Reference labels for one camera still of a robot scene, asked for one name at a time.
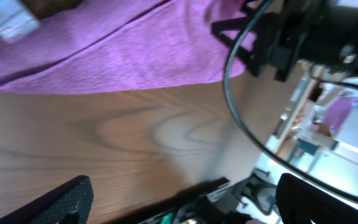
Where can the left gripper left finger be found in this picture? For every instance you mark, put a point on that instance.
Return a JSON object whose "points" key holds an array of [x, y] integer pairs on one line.
{"points": [[68, 203]]}

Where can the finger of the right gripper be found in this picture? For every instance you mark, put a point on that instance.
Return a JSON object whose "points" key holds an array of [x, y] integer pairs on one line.
{"points": [[228, 32], [251, 7]]}

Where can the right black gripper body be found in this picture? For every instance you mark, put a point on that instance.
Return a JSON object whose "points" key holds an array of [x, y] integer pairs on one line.
{"points": [[320, 32]]}

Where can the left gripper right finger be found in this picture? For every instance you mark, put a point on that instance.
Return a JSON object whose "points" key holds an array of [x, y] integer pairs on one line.
{"points": [[301, 203]]}

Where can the purple microfibre cloth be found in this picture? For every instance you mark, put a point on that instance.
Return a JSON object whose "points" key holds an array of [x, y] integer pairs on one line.
{"points": [[104, 46]]}

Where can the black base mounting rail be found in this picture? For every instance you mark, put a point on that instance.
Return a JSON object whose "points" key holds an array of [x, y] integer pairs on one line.
{"points": [[199, 204]]}

